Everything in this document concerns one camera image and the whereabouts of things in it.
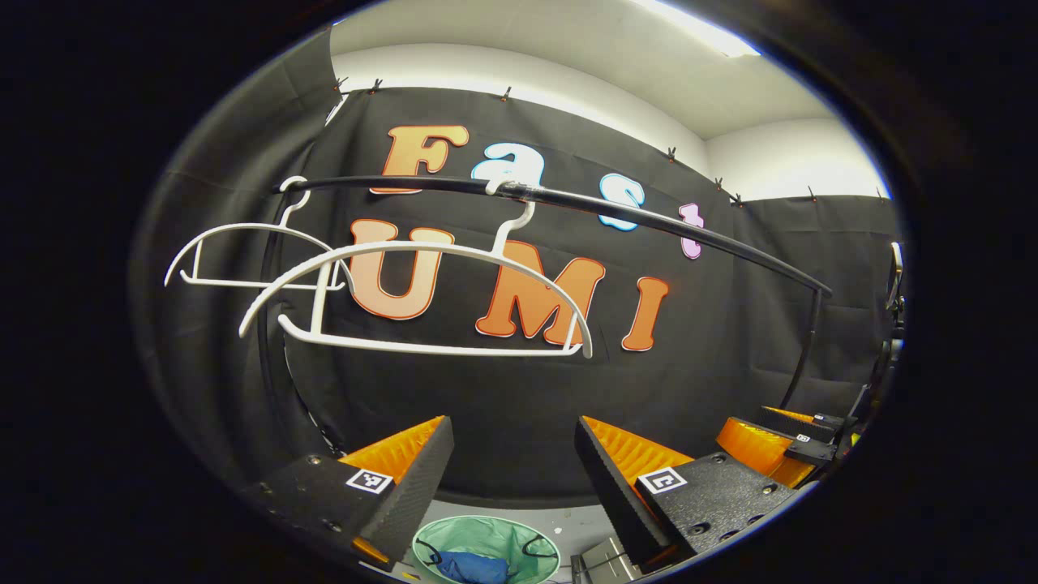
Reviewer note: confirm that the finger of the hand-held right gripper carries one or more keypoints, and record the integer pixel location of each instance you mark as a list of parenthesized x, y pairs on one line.
[(803, 422), (758, 450)]

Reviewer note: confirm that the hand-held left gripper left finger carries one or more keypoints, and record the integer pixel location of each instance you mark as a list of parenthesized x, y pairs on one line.
[(409, 495)]

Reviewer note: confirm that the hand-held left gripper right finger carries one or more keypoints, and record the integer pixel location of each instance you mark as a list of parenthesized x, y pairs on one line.
[(616, 495)]

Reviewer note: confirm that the green laundry hamper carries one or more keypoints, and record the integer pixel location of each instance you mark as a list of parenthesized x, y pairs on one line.
[(486, 535)]

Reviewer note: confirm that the white plastic clothes hanger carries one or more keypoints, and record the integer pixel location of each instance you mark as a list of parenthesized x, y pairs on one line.
[(243, 226), (422, 245)]

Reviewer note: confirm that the black clothes rack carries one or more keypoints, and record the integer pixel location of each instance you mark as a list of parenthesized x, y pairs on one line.
[(649, 221)]

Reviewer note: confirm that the grey cabinet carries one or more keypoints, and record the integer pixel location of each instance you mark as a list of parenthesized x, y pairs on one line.
[(604, 564)]

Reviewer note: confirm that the black backdrop cloth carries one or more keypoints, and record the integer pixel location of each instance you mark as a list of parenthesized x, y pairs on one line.
[(689, 389)]

